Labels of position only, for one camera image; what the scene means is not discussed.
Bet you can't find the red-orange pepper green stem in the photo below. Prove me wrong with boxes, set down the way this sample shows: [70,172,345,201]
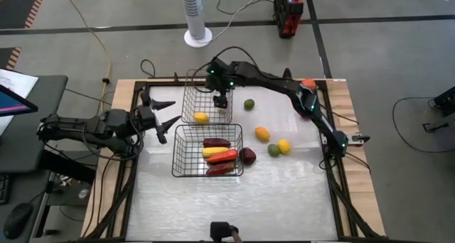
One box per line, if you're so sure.
[205,149,239,165]

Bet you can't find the wide black wire basket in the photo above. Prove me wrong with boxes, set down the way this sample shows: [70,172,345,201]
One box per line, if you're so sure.
[171,123,245,178]

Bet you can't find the black keyboard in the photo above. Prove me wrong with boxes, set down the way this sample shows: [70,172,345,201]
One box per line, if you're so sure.
[0,174,11,205]

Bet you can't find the yellow floor cable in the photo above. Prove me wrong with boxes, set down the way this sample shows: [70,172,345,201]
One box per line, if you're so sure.
[56,0,113,113]

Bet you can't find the yellow corn cob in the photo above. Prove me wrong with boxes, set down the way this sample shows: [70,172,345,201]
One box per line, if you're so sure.
[201,146,230,158]

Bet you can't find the black computer mouse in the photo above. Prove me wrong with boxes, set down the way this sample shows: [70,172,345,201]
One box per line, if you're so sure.
[3,202,33,240]

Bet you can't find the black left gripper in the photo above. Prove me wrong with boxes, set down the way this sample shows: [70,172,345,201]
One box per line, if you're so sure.
[136,92,182,145]

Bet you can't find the narrow black wire basket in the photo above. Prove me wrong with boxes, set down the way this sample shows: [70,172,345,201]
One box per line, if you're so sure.
[181,69,234,126]

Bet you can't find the dark red chili pepper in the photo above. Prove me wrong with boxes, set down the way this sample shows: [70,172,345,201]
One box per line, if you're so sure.
[205,161,236,176]

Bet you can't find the black device box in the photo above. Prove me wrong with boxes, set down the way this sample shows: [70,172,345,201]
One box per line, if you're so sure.
[433,86,455,117]

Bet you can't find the black table frame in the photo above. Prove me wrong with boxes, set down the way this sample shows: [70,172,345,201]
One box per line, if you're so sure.
[83,67,388,243]

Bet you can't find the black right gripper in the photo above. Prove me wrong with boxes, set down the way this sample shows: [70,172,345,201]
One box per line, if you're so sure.
[205,57,235,109]

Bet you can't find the red and black toolbox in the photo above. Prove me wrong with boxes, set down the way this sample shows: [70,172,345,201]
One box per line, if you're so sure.
[272,0,305,40]

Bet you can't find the orange-yellow mango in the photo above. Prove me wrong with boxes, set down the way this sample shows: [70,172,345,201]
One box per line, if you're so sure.
[255,126,271,143]

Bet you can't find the black mat orange stripes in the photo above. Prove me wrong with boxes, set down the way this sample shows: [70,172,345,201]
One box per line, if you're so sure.
[0,46,22,70]
[0,0,49,30]

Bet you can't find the white tower fan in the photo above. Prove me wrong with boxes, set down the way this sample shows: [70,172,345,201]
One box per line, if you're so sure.
[180,0,213,48]

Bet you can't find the computer monitor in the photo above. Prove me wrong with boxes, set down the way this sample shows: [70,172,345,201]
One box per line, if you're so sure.
[0,85,39,118]

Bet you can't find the black floor cable loop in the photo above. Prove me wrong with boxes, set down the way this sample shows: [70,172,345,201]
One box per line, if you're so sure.
[140,59,156,79]

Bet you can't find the black desk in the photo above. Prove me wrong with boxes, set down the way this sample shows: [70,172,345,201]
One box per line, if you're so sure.
[0,74,68,175]

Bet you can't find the dark maroon pepper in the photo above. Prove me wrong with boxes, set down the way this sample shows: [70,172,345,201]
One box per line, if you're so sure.
[203,137,232,149]

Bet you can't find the white fan cable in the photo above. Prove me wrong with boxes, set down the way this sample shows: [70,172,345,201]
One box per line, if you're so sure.
[198,0,274,45]

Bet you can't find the white paper sheet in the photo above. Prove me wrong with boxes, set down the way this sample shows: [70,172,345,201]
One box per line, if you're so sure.
[0,68,39,136]

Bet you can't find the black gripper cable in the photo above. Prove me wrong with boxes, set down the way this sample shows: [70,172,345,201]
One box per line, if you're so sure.
[191,45,259,95]

